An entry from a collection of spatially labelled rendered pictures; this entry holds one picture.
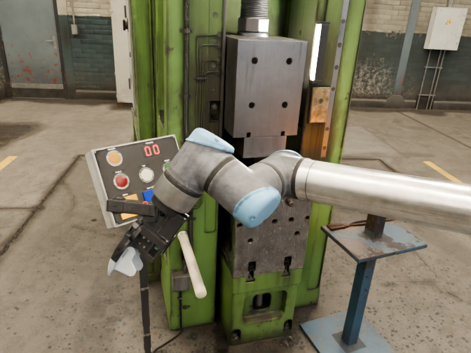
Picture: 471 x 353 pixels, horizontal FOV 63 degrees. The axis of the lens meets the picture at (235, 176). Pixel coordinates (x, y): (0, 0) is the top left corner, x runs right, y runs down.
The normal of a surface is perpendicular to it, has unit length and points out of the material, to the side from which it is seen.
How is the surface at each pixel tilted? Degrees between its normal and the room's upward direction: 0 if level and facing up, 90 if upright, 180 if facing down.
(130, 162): 60
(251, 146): 90
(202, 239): 90
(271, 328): 89
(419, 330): 0
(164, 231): 72
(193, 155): 67
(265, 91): 90
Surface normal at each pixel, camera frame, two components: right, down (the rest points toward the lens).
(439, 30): 0.09, 0.40
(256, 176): 0.41, -0.71
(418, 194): -0.50, -0.25
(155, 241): -0.16, 0.08
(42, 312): 0.05, -0.92
